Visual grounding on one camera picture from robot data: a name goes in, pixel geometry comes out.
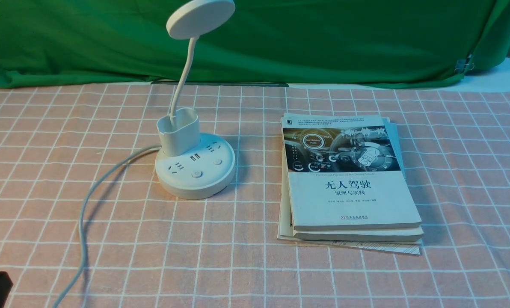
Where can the metal binder clip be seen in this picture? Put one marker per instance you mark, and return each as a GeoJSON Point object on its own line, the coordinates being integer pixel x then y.
{"type": "Point", "coordinates": [464, 65]}

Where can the white desk lamp with sockets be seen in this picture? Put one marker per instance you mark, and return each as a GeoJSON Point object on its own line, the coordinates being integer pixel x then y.
{"type": "Point", "coordinates": [191, 164]}

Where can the pink checkered tablecloth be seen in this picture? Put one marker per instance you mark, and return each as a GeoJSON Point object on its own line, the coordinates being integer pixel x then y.
{"type": "Point", "coordinates": [148, 249]}

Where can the bottom thin booklet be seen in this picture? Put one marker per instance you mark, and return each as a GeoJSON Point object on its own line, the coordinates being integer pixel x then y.
{"type": "Point", "coordinates": [285, 229]}

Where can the top self-driving book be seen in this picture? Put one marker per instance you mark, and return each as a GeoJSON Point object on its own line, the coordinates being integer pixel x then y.
{"type": "Point", "coordinates": [345, 188]}

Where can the green backdrop cloth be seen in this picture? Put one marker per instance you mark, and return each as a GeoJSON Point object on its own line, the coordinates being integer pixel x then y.
{"type": "Point", "coordinates": [398, 44]}

